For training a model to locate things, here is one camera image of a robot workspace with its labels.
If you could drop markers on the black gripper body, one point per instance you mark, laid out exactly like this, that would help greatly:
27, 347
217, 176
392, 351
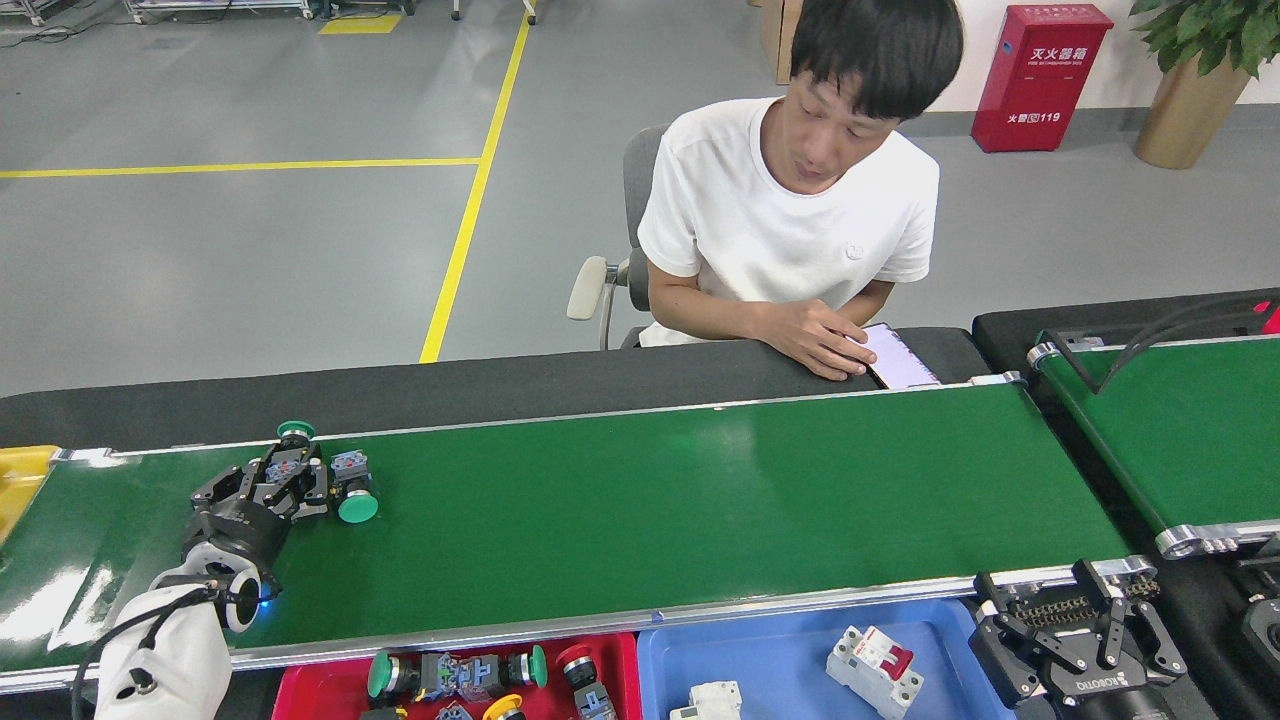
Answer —
1105, 698
240, 535

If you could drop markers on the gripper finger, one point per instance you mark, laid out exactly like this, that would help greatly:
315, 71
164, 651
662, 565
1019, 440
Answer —
305, 495
1015, 655
230, 488
1140, 640

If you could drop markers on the white circuit breaker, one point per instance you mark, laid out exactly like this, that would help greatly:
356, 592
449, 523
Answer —
870, 670
710, 703

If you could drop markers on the green yellow-ringed push button switch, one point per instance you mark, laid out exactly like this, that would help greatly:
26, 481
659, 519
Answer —
538, 666

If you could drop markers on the yellow push button switch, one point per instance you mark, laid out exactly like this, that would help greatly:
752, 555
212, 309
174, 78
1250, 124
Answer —
503, 708

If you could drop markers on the red plastic tray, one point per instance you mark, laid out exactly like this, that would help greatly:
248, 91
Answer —
320, 695

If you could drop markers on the yellow plastic tray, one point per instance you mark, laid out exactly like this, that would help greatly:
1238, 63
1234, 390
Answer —
20, 480

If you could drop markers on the short green conveyor belt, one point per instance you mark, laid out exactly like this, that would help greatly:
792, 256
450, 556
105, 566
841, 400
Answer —
1180, 430

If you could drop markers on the blue plastic tray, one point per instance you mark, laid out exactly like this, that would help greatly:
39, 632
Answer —
760, 660

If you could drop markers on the long green conveyor belt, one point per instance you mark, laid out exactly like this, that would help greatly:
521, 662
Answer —
650, 500

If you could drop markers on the person's right hand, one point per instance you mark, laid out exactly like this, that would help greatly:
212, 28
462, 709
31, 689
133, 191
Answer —
825, 340

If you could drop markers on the black motor housing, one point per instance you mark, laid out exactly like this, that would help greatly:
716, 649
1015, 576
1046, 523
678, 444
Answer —
1260, 620

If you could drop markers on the smartphone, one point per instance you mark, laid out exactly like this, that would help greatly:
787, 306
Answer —
905, 360

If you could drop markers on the grey office chair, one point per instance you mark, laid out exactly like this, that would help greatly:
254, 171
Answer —
640, 180

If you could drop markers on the person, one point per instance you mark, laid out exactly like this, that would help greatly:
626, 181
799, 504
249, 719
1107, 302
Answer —
760, 220

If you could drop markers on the potted plant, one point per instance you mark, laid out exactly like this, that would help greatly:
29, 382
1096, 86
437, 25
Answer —
1190, 110

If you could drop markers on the red fire extinguisher cabinet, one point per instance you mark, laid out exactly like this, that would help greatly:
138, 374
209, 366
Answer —
1040, 90

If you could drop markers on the cardboard box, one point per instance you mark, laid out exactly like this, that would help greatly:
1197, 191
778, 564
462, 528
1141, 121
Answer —
780, 40

